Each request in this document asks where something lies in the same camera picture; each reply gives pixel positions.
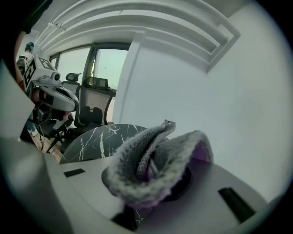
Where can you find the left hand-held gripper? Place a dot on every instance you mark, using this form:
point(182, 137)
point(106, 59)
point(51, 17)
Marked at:
point(43, 78)

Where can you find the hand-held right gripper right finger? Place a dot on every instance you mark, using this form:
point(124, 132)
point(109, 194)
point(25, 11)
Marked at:
point(206, 205)

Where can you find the round black marble table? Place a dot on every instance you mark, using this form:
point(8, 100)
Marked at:
point(96, 141)

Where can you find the black mesh office chair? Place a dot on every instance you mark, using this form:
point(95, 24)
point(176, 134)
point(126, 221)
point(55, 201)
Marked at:
point(73, 76)
point(96, 96)

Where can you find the dark framed window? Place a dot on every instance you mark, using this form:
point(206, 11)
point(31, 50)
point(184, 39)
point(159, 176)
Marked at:
point(112, 64)

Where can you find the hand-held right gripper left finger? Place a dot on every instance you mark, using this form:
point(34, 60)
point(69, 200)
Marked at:
point(87, 189)

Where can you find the purple grey cloth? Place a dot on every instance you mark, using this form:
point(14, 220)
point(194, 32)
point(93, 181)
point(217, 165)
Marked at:
point(160, 160)

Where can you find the person's left hand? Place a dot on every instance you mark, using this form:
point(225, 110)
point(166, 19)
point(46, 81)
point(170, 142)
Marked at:
point(43, 98)

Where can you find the person's left forearm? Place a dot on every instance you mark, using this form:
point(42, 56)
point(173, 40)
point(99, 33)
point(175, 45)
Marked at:
point(18, 45)

